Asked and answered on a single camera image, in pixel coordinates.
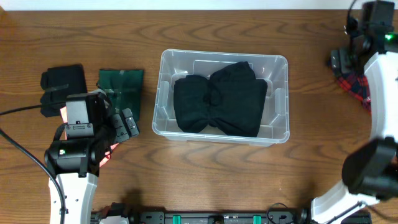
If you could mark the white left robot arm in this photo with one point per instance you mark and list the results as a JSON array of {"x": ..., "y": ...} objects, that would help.
[{"x": 74, "y": 156}]

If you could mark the black garment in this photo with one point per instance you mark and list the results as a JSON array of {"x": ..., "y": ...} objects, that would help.
[{"x": 231, "y": 99}]

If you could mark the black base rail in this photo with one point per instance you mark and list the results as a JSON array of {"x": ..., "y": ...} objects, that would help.
[{"x": 120, "y": 213}]

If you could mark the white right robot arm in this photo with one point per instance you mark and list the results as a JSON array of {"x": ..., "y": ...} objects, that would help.
[{"x": 367, "y": 177}]

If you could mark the dark green folded cloth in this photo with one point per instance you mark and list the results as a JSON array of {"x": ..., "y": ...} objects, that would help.
[{"x": 123, "y": 88}]

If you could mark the pink printed t-shirt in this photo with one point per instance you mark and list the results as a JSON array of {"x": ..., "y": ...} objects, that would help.
[{"x": 63, "y": 112}]

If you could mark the black folded cloth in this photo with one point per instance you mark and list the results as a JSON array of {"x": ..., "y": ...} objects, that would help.
[{"x": 59, "y": 82}]

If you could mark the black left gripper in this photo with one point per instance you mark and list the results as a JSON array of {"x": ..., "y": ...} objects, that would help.
[{"x": 123, "y": 125}]

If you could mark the clear plastic storage bin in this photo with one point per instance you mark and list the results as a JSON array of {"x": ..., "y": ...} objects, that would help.
[{"x": 176, "y": 64}]

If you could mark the red plaid shirt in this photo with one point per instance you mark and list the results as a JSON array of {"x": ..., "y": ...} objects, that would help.
[{"x": 356, "y": 85}]

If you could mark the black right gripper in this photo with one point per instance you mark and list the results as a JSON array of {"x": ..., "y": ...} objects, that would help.
[{"x": 344, "y": 61}]

